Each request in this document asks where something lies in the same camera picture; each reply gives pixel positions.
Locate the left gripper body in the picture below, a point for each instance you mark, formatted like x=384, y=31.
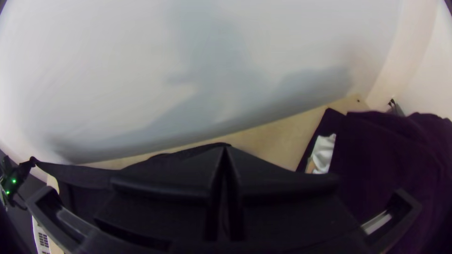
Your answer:
x=24, y=173

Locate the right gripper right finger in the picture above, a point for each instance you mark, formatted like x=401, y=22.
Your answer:
x=282, y=208

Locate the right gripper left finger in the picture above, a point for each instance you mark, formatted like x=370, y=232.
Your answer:
x=169, y=204

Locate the black t-shirt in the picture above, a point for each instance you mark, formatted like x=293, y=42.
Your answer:
x=81, y=173

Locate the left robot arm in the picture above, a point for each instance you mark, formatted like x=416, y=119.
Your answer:
x=8, y=183

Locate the white laundry basket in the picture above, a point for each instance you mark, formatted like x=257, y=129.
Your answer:
x=42, y=236

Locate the pile of folded clothes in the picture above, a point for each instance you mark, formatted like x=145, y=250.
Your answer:
x=388, y=158

